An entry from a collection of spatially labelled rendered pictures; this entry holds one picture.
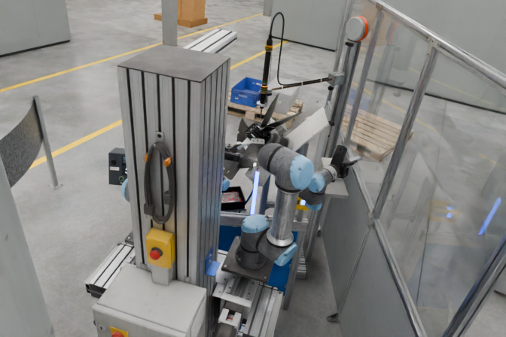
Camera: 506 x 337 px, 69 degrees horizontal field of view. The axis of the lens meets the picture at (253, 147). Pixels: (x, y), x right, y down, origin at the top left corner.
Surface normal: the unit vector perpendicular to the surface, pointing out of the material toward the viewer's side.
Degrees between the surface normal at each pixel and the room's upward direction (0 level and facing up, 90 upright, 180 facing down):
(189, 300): 0
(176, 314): 0
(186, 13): 90
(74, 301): 0
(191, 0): 90
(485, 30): 90
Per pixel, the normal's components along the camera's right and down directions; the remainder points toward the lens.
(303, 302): 0.10, -0.85
